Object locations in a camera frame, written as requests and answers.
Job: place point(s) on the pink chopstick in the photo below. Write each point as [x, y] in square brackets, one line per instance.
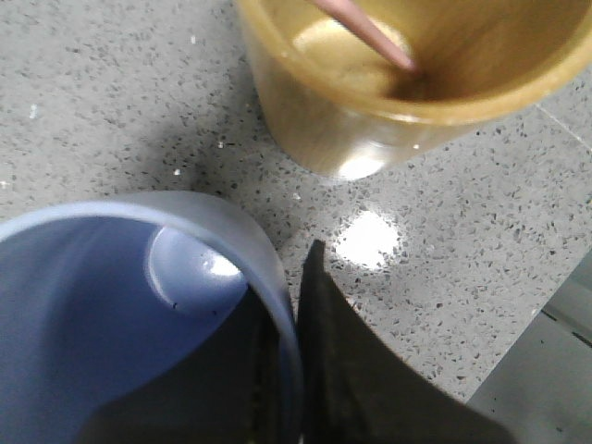
[354, 19]

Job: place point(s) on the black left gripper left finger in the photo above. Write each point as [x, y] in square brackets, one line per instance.
[226, 391]

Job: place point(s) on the blue plastic cup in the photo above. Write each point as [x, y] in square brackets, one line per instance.
[99, 298]

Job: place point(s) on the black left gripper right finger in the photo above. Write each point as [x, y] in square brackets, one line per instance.
[356, 390]

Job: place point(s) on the bamboo cylindrical holder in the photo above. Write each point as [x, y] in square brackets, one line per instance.
[340, 110]

